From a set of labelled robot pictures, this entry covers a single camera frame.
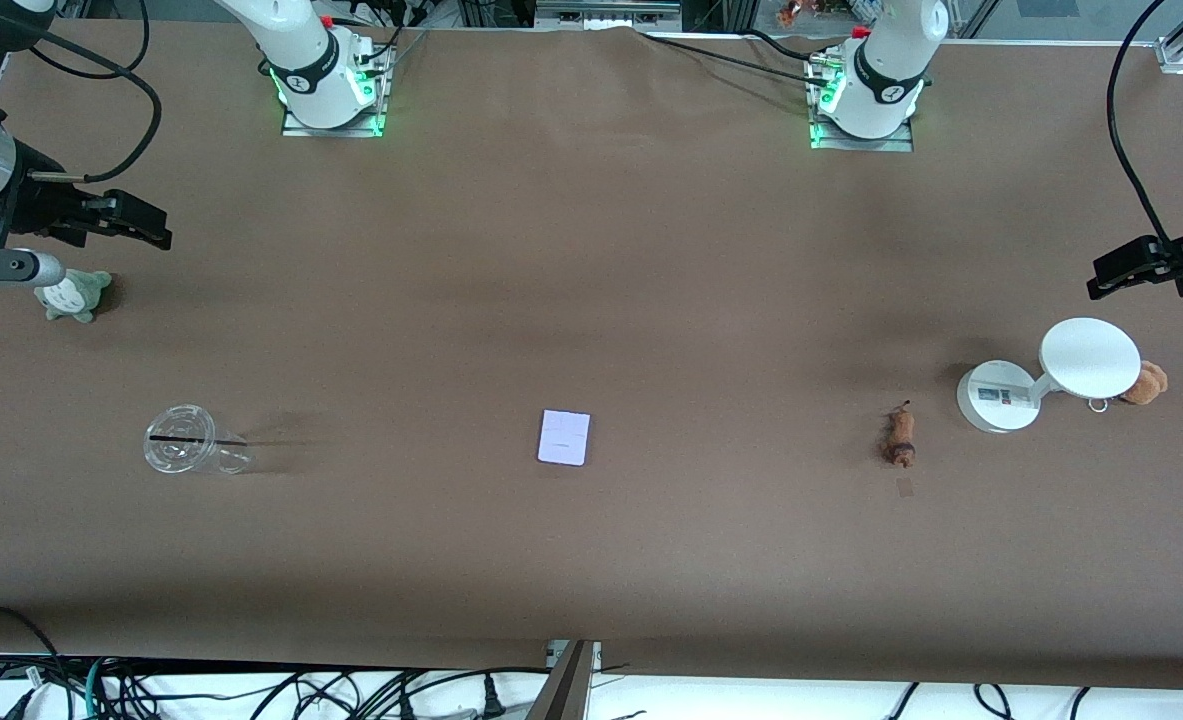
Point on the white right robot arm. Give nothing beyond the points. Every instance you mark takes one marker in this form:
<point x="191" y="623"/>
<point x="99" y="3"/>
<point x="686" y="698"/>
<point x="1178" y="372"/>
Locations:
<point x="301" y="50"/>

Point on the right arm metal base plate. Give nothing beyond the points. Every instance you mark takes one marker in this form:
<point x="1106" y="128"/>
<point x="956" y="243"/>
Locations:
<point x="331" y="130"/>

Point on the small orange toy figure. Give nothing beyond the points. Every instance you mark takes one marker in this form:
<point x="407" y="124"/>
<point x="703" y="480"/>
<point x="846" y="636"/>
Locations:
<point x="791" y="12"/>

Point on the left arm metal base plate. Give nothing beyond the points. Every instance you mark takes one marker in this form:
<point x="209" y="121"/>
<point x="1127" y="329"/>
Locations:
<point x="861" y="143"/>

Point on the brown lion statue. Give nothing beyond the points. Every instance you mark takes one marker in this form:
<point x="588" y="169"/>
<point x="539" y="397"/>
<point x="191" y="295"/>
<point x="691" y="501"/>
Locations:
<point x="900" y="435"/>

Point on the thin black straw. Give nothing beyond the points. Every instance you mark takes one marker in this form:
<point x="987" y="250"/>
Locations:
<point x="181" y="438"/>

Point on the white round desk lamp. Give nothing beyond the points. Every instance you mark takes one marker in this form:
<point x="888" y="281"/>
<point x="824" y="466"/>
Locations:
<point x="1091" y="358"/>

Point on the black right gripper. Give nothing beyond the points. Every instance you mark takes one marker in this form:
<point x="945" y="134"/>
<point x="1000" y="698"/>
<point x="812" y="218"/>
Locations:
<point x="39" y="205"/>

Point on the clear plastic cup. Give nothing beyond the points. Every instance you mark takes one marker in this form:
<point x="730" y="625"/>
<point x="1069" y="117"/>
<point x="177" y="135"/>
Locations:
<point x="181" y="440"/>

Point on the grey aluminium post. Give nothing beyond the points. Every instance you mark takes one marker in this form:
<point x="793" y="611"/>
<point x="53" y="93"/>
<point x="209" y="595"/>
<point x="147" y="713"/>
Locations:
<point x="566" y="690"/>

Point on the black power plug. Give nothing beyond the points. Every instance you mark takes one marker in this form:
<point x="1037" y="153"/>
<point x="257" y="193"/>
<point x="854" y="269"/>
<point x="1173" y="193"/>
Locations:
<point x="492" y="700"/>

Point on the grey totoro plush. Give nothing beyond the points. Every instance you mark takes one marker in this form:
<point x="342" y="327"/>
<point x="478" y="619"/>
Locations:
<point x="76" y="300"/>

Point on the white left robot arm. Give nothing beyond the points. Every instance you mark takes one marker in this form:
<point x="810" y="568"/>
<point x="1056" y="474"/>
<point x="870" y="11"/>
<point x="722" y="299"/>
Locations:
<point x="886" y="60"/>

